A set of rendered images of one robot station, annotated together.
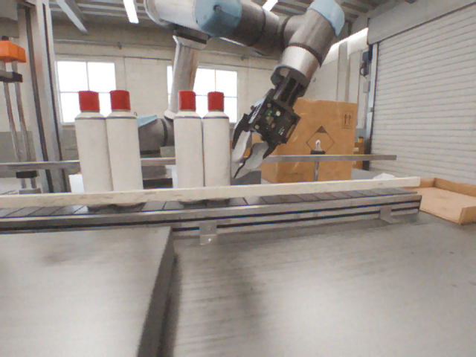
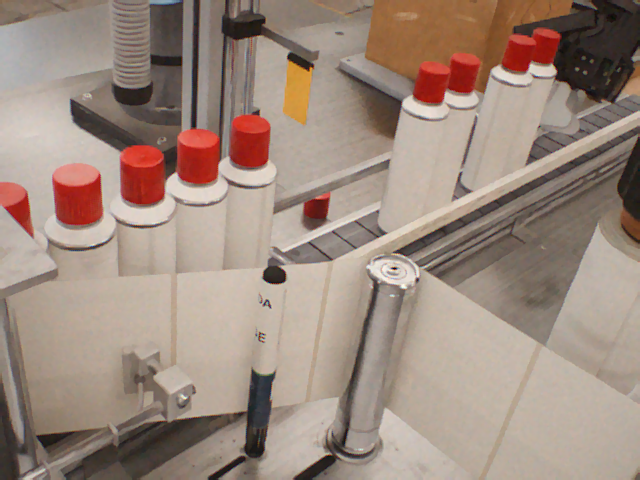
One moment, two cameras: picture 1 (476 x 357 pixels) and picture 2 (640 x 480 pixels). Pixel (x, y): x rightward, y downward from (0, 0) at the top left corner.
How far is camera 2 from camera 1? 0.87 m
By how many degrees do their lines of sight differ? 42
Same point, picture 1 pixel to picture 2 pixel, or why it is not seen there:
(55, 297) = not seen: hidden behind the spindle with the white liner
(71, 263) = (556, 299)
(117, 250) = (557, 275)
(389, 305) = not seen: outside the picture
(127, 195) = (463, 208)
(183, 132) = (518, 104)
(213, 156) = (531, 127)
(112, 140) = (459, 138)
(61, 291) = not seen: hidden behind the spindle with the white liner
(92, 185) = (421, 206)
